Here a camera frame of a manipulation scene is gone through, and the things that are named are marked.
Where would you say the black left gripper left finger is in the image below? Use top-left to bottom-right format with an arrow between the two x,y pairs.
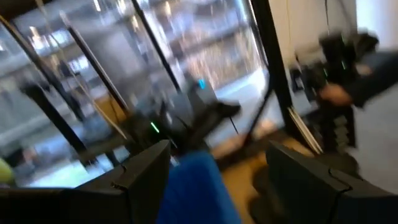
77,139 -> 171,224

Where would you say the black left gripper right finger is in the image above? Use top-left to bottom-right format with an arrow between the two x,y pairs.
266,140 -> 398,224

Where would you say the blue plastic bin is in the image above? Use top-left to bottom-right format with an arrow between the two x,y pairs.
155,151 -> 243,224

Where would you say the person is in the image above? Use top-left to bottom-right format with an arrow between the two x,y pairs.
318,49 -> 398,194

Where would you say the person's hand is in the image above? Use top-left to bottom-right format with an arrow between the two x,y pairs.
318,83 -> 354,107

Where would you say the black rig upright post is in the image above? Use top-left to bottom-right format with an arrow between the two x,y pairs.
250,0 -> 324,156

